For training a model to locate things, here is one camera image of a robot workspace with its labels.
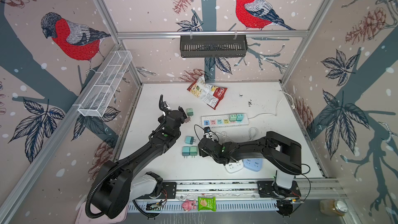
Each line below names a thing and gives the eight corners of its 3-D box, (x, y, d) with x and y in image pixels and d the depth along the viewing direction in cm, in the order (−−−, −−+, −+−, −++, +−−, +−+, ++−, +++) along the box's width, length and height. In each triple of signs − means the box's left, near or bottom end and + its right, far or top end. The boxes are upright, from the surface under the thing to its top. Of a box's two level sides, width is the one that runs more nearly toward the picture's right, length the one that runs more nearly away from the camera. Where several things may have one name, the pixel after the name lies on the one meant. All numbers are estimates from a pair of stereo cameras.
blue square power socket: (244, 171, 80) (245, 169, 78) (242, 160, 84) (243, 158, 82) (263, 171, 80) (264, 169, 78) (260, 160, 84) (262, 158, 82)
